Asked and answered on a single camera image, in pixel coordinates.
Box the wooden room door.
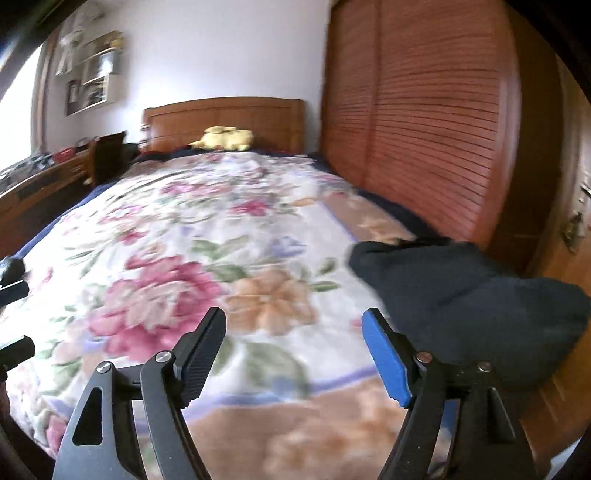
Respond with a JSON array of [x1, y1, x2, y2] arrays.
[[522, 61, 590, 473]]

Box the red box on desk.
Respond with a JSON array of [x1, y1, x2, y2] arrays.
[[52, 147, 76, 164]]

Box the wooden desk cabinet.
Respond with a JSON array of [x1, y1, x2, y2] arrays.
[[0, 151, 91, 257]]

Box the wooden louvered wardrobe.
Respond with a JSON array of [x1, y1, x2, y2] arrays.
[[321, 1, 563, 275]]

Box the floral fleece blanket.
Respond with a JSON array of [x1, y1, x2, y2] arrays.
[[7, 153, 417, 479]]

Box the dark wooden chair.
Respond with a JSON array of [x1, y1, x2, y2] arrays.
[[87, 131, 139, 187]]

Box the dark navy buttoned coat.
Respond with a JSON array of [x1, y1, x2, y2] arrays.
[[349, 239, 590, 392]]

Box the white wall shelf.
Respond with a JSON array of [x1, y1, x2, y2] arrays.
[[57, 30, 124, 116]]

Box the window with wooden frame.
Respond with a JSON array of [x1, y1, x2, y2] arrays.
[[1, 37, 53, 170]]

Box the brass door handle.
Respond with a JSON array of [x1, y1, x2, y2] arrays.
[[562, 211, 585, 254]]

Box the yellow Pikachu plush toy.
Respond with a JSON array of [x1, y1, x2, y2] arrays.
[[190, 126, 254, 152]]

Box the blue bed sheet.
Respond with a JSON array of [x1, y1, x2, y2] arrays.
[[11, 181, 116, 259]]

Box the wooden bed headboard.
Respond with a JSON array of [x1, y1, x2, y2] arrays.
[[141, 97, 305, 154]]

